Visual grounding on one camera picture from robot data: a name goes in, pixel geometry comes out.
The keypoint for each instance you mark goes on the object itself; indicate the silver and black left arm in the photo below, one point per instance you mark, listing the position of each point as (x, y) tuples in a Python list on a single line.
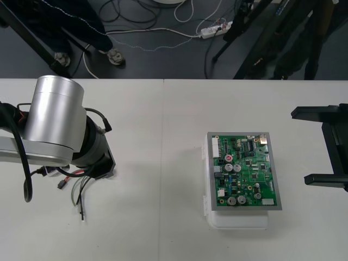
[(54, 108)]

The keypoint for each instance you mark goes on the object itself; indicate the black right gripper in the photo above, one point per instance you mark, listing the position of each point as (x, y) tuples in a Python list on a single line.
[(338, 146)]

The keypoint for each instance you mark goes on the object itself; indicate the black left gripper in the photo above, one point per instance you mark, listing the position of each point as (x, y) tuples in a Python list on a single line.
[(107, 164)]

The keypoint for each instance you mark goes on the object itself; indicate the white power strip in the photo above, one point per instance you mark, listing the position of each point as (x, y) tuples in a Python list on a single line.
[(214, 30)]

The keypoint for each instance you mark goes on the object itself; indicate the black tripod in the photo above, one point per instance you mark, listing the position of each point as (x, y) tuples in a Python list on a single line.
[(253, 38), (40, 52)]

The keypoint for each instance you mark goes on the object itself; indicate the green circuit board grey frame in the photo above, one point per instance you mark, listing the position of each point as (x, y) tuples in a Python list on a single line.
[(244, 174)]

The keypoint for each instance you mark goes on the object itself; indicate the person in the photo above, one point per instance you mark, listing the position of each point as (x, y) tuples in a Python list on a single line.
[(89, 21)]

